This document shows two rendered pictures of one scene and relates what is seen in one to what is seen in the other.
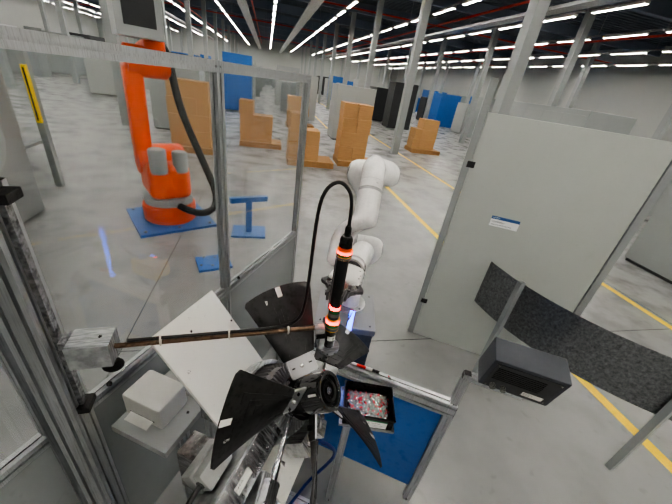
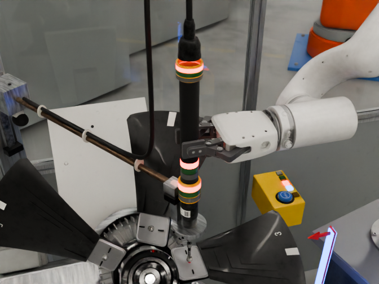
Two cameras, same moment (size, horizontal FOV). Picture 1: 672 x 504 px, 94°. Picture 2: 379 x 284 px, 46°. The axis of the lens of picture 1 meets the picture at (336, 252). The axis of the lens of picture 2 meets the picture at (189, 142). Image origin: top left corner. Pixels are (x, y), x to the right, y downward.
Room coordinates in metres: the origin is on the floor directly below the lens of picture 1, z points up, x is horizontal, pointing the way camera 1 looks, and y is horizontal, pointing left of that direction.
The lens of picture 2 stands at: (0.40, -0.59, 1.96)
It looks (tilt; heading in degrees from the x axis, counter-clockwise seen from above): 35 degrees down; 60
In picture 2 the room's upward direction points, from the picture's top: straight up
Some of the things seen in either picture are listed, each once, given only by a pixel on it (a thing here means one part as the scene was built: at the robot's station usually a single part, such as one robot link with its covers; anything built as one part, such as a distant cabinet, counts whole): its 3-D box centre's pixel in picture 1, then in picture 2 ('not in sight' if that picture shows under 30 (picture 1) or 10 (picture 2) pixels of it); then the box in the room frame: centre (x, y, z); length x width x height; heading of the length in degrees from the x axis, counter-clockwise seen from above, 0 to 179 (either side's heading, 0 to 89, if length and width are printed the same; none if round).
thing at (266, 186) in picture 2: not in sight; (276, 200); (1.16, 0.17, 1.02); 0.16 x 0.10 x 0.11; 75
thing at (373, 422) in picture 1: (367, 404); not in sight; (0.88, -0.24, 0.85); 0.22 x 0.17 x 0.07; 90
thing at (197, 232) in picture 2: (326, 336); (185, 207); (0.73, -0.01, 1.34); 0.09 x 0.07 x 0.10; 110
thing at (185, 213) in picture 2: (336, 296); (189, 145); (0.74, -0.02, 1.50); 0.04 x 0.04 x 0.46
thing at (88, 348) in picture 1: (90, 348); (7, 93); (0.52, 0.57, 1.38); 0.10 x 0.07 x 0.08; 110
